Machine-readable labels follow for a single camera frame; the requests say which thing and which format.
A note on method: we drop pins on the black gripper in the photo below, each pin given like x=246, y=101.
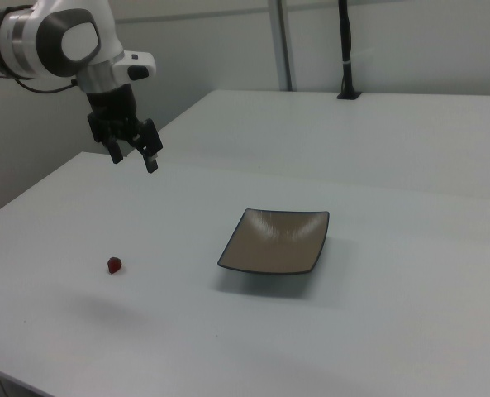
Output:
x=112, y=103

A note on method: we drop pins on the red strawberry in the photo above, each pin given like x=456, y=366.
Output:
x=115, y=265

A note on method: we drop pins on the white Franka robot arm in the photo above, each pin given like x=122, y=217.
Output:
x=77, y=43

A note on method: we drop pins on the square brown ceramic plate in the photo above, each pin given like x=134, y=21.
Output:
x=275, y=244

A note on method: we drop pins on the black pole with base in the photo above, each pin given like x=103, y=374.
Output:
x=346, y=49

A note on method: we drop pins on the grey metal partition post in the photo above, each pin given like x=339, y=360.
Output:
x=281, y=41

